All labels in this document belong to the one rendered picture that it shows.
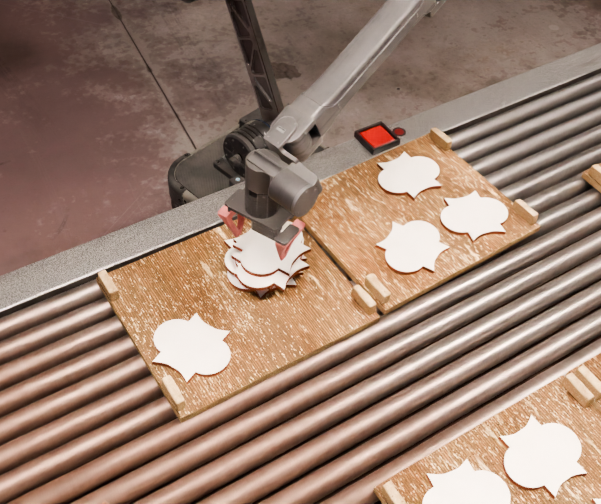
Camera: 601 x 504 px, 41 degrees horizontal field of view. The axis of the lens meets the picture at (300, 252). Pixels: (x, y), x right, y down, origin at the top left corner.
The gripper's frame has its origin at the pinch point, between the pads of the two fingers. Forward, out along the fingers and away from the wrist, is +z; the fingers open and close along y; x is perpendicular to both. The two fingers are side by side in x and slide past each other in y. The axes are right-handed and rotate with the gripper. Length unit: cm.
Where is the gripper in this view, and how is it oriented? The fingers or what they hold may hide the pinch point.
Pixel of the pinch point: (260, 243)
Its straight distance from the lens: 141.9
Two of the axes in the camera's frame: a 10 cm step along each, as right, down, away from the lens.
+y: 8.4, 4.3, -3.3
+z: -0.6, 6.8, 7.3
